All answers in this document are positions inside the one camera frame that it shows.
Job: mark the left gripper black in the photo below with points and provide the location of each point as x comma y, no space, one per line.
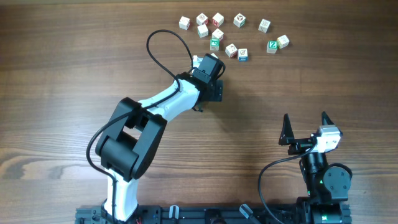
217,94

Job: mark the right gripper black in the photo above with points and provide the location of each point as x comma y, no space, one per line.
287,137

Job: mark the wooden block blue side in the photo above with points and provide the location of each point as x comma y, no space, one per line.
242,55

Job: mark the wooden block bee picture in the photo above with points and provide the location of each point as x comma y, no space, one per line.
184,23

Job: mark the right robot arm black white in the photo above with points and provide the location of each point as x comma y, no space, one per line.
327,184

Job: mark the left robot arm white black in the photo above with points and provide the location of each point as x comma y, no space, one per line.
127,144

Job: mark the wooden block red side picture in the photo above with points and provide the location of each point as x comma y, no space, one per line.
231,50

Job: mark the wooden block green top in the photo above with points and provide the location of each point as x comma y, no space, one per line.
214,44

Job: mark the wooden block red drawing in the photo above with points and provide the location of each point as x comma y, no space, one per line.
218,34

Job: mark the wooden block red letter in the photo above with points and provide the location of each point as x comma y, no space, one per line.
217,19

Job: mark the wooden block green Z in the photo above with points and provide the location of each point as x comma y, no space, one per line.
272,47

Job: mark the wooden block green side picture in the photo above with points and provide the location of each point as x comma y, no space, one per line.
239,20

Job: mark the wooden block plain pattern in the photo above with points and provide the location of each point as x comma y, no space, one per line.
264,25

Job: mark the wooden block yellow side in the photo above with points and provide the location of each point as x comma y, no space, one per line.
282,41

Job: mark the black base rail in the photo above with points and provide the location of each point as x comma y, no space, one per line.
285,213

